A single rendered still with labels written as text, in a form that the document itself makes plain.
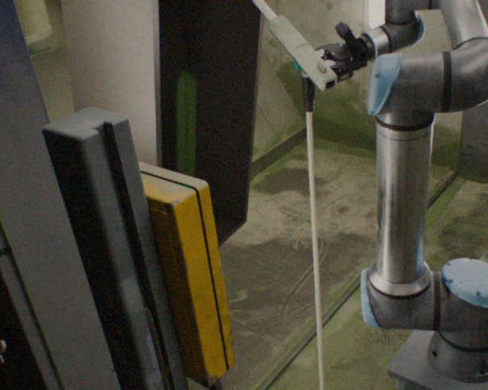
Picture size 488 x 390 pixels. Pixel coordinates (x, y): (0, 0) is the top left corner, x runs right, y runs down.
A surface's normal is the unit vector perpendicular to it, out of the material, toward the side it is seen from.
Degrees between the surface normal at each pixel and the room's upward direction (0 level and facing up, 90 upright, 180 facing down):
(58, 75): 57
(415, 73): 53
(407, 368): 0
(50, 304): 90
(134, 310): 90
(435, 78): 62
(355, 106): 90
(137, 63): 90
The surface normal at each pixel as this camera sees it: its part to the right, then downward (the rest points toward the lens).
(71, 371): 0.78, 0.23
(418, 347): -0.11, -0.86
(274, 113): 0.59, -0.28
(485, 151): -0.62, 0.44
